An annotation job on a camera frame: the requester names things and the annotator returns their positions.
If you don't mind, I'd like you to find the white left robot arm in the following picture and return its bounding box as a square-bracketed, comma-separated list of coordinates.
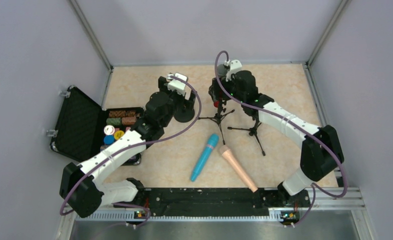
[59, 73, 200, 218]

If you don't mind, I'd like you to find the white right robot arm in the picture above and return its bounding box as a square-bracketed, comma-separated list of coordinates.
[209, 61, 344, 197]

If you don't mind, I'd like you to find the black round base clamp stand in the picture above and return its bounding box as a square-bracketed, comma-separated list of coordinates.
[173, 100, 195, 123]

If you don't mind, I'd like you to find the black tripod clip mic stand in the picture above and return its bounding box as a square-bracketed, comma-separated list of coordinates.
[227, 117, 266, 156]

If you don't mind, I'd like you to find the yellow round token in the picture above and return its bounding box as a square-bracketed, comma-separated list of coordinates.
[113, 130, 125, 141]

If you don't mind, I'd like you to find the white round token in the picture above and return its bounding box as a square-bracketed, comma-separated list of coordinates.
[103, 125, 116, 136]

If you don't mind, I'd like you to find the blue microphone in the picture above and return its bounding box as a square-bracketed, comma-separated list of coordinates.
[190, 133, 219, 182]

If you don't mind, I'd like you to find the blue round token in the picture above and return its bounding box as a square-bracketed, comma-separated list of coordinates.
[103, 135, 115, 145]

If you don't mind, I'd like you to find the pink microphone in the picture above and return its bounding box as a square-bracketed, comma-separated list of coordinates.
[219, 145, 258, 193]

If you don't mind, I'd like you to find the open black carrying case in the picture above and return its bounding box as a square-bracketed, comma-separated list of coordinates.
[50, 85, 144, 162]

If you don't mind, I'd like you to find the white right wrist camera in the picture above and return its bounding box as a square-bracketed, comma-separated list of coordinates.
[223, 59, 243, 82]

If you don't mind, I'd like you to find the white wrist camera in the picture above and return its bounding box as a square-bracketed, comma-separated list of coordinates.
[166, 72, 188, 97]
[223, 59, 243, 82]

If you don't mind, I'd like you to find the black shock mount tripod stand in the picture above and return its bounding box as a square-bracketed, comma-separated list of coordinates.
[197, 99, 235, 145]

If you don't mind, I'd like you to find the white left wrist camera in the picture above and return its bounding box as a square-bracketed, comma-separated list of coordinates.
[166, 72, 188, 97]

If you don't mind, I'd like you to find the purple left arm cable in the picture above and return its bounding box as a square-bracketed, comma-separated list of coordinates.
[59, 75, 203, 229]

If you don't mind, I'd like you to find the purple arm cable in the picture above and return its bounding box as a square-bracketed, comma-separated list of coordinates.
[59, 75, 203, 229]
[214, 50, 349, 228]

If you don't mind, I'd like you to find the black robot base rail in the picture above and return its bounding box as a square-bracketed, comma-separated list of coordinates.
[113, 178, 311, 219]

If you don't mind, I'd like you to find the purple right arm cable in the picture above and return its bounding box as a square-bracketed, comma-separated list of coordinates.
[214, 50, 349, 228]

